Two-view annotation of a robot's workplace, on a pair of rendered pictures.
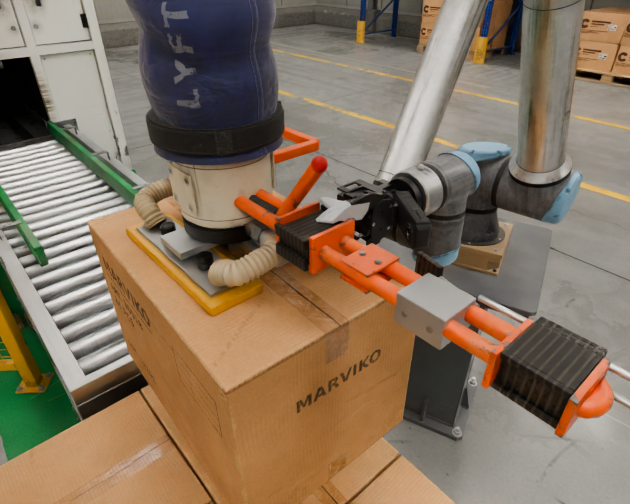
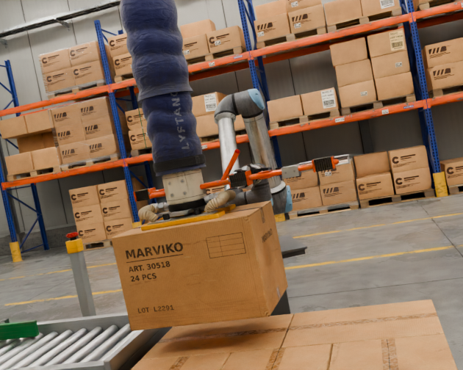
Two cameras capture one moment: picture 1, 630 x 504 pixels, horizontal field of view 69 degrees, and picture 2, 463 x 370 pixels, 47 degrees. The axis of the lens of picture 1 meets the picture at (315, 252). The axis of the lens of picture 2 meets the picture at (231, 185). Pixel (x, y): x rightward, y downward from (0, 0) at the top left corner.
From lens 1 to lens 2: 179 cm
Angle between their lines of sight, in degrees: 44
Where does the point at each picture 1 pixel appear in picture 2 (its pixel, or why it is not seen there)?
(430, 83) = (230, 150)
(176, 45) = (179, 130)
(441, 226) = (264, 188)
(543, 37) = (256, 130)
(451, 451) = not seen: outside the picture
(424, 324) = (292, 171)
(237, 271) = (221, 197)
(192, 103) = (187, 147)
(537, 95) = (262, 152)
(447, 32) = (227, 133)
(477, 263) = not seen: hidden behind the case
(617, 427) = not seen: hidden behind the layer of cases
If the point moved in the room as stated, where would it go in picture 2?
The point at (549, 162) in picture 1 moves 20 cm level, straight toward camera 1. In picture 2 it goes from (277, 180) to (284, 182)
